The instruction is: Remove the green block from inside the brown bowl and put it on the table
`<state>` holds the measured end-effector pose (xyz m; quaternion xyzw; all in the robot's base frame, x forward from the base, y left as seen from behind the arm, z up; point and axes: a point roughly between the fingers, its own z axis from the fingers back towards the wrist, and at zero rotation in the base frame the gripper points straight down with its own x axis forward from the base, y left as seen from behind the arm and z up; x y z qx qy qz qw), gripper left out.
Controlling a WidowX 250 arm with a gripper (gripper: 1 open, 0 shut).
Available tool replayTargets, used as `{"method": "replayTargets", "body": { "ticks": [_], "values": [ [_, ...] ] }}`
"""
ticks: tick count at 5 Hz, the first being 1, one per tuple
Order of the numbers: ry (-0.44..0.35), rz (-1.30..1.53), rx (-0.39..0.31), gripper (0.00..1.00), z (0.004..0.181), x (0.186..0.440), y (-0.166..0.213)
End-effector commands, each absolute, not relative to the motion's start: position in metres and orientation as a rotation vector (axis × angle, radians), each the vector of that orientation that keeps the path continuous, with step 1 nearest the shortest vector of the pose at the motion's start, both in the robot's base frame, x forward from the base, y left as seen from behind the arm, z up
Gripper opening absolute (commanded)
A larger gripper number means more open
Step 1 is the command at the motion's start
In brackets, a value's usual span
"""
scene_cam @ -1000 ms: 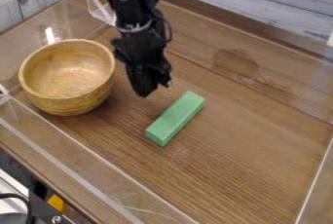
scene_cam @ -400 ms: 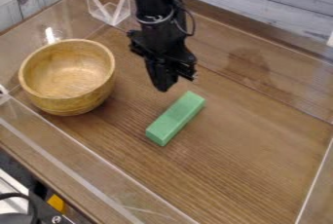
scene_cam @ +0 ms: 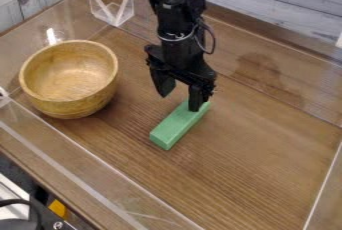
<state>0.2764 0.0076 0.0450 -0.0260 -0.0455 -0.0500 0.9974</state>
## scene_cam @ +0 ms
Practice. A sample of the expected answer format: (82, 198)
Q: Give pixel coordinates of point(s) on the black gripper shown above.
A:
(177, 60)

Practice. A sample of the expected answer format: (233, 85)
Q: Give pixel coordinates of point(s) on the green rectangular block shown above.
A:
(175, 125)

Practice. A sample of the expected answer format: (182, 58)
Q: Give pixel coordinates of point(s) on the brown wooden bowl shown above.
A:
(70, 78)

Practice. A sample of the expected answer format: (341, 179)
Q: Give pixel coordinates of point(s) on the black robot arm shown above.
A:
(181, 19)

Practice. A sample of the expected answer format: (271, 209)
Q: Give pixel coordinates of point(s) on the black device with yellow label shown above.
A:
(51, 220)

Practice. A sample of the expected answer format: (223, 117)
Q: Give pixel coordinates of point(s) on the clear acrylic corner bracket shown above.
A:
(4, 97)
(114, 14)

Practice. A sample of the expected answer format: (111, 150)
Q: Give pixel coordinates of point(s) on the clear acrylic left corner bracket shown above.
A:
(4, 97)

